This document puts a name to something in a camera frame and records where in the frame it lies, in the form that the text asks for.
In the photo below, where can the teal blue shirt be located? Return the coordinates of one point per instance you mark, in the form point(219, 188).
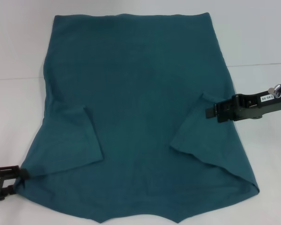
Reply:
point(140, 93)

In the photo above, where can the right gripper black olive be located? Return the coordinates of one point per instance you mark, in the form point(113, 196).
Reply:
point(255, 105)

